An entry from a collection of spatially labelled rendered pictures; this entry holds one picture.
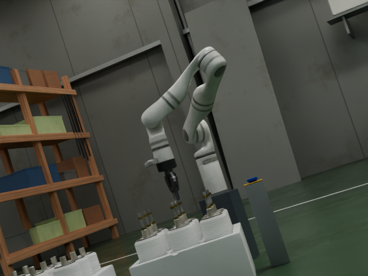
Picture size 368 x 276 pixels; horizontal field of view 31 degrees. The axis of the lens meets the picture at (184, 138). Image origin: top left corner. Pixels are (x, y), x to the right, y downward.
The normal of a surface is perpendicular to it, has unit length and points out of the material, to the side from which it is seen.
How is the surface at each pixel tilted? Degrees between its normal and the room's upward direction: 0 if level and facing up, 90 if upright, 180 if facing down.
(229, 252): 90
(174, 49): 90
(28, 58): 90
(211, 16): 81
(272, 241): 90
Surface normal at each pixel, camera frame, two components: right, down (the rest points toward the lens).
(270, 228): -0.09, -0.04
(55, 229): 0.90, -0.32
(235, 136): -0.40, -0.11
